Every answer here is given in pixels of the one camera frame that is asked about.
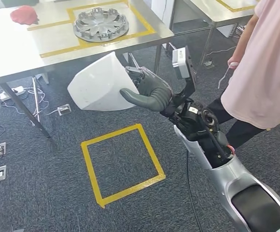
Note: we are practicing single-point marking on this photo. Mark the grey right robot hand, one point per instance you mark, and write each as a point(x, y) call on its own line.
point(154, 94)

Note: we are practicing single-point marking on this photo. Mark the white triangular plastic part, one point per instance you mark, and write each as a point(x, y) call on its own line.
point(99, 86)

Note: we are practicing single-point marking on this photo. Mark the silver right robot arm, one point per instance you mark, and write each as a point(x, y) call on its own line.
point(226, 179)

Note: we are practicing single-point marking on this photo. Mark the steel workbench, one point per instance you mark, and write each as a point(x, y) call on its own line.
point(210, 12)
point(9, 54)

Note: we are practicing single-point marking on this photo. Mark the silver wheel cover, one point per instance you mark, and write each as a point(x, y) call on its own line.
point(101, 24)

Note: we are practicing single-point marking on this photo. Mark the yellow floor tape square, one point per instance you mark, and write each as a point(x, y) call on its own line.
point(91, 174)

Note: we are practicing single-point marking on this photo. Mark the person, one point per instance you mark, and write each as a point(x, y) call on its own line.
point(262, 80)

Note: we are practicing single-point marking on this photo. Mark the red cap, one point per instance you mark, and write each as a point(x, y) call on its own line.
point(24, 14)

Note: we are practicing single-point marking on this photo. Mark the white power strip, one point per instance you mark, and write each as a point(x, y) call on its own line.
point(6, 95)

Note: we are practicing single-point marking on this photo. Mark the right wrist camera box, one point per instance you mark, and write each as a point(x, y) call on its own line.
point(179, 62)

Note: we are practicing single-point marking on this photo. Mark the yellow table tape frame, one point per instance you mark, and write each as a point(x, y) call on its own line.
point(241, 8)
point(57, 51)

